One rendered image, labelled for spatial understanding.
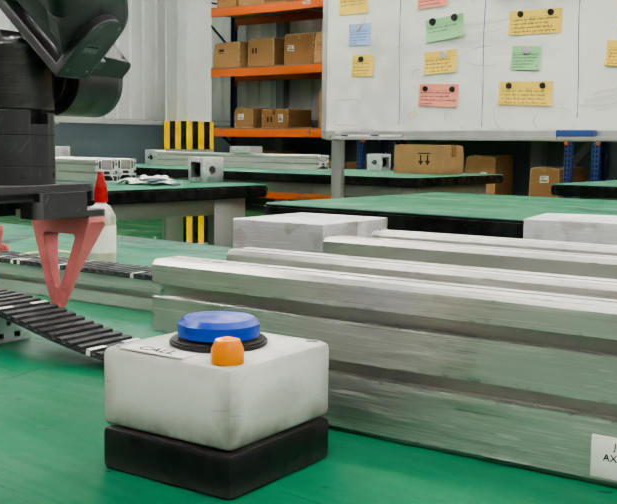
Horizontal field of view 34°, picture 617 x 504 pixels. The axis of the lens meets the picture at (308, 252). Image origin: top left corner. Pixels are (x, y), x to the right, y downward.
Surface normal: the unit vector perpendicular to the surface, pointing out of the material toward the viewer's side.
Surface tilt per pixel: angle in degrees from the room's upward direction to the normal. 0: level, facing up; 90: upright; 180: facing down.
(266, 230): 90
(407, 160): 91
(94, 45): 135
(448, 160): 91
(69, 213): 90
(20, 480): 0
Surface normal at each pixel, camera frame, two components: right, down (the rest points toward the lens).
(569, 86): -0.64, 0.07
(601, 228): -0.43, 0.09
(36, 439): 0.01, -0.99
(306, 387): 0.82, 0.07
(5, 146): -0.04, 0.11
